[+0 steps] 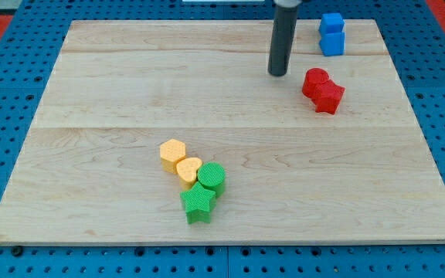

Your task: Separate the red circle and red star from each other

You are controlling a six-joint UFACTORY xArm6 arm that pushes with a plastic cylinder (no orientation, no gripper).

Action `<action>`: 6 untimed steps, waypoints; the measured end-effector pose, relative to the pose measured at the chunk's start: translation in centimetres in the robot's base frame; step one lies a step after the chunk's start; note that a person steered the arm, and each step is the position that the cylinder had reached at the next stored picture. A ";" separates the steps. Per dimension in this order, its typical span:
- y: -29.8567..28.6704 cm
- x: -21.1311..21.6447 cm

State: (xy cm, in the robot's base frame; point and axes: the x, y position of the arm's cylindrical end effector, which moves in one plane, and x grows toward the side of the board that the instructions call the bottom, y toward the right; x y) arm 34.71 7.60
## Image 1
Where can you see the silver rod mount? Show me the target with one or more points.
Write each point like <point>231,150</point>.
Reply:
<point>287,3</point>

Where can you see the green star block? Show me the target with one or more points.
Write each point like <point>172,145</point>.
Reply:
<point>198,203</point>

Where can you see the blue cube block upper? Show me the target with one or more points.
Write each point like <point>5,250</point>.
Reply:
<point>331,23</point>

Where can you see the red circle block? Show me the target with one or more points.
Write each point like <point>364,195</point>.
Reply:
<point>312,78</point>

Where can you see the blue block lower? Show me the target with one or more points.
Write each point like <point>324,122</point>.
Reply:
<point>332,44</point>

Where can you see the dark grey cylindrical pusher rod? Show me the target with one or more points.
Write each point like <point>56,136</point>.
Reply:
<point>284,22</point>

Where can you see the light wooden board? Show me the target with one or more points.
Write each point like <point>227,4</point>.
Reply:
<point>89,172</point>

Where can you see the yellow hexagon block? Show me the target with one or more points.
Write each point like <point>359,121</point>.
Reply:
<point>171,153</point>

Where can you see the yellow heart block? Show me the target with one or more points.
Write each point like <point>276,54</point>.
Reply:
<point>187,170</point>

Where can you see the red star block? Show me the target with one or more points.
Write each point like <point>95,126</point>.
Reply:
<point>327,97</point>

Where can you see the green circle block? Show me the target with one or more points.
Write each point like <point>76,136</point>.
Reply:
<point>212,176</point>

